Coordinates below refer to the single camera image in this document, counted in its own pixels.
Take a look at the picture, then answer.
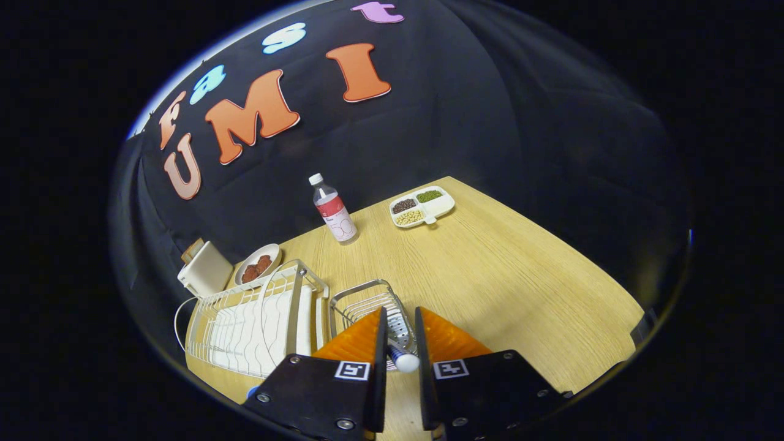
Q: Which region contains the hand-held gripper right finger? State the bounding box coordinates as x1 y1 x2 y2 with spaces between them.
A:
414 306 575 441

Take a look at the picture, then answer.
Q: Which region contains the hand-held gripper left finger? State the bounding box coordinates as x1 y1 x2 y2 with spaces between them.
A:
242 306 389 441

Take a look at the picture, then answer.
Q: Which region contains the spoon with blue checked handle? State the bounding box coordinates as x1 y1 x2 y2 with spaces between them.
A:
388 342 421 374

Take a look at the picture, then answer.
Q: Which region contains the metal basket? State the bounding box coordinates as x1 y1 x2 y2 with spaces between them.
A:
330 279 418 372

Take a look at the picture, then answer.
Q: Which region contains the white wire dish rack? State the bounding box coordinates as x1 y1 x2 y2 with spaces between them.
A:
174 259 330 379

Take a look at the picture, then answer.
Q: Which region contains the beige oval dish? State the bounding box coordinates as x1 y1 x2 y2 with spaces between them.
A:
234 243 282 287

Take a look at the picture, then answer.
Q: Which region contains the white drain tray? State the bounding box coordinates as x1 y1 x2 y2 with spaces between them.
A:
208 288 301 374

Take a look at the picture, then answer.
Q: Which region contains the white divided tray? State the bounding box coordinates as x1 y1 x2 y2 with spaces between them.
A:
389 186 456 229

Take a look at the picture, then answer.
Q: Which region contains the white toaster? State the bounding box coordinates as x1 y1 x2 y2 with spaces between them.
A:
178 240 234 298

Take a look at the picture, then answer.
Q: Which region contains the clear bottle with red label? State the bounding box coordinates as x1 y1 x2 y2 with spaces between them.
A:
308 173 360 246

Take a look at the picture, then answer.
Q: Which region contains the black backdrop cloth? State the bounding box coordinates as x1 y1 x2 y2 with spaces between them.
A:
109 0 693 368

